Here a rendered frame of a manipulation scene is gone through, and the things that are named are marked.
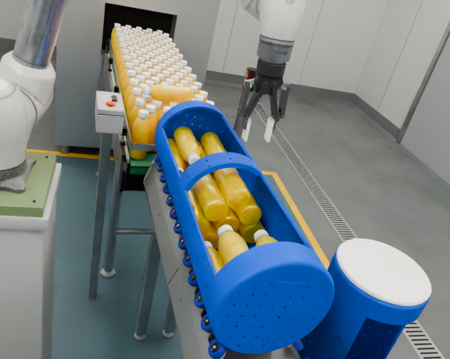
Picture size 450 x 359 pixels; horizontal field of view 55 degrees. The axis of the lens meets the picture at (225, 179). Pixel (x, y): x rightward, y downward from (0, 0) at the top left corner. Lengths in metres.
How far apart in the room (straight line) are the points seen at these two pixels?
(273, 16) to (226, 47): 4.98
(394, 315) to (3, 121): 1.14
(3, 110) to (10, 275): 0.49
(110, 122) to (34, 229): 0.62
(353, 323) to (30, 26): 1.21
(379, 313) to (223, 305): 0.51
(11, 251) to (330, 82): 5.84
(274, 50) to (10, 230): 0.86
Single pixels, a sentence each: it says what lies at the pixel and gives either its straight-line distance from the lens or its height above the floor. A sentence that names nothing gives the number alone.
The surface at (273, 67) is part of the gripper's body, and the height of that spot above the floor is 1.50.
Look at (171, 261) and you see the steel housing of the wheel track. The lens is 1.35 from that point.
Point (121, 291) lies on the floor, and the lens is 2.49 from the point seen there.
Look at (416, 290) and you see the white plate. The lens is 1.35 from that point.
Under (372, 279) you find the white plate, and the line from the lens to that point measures 1.30.
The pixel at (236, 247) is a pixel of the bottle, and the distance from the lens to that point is 1.02.
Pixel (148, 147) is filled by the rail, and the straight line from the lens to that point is 1.78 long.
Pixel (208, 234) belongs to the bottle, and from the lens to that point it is 1.23.
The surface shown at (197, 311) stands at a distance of 1.16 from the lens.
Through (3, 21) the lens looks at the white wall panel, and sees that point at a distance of 6.05.
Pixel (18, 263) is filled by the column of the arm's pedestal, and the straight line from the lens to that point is 1.40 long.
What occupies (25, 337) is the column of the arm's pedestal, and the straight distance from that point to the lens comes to 1.63.
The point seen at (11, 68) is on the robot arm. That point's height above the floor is 1.32.
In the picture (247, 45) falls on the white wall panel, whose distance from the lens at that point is 6.14.
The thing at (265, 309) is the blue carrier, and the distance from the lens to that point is 0.97.
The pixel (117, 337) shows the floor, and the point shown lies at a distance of 2.28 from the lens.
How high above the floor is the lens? 1.76
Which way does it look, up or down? 29 degrees down
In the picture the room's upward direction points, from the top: 14 degrees clockwise
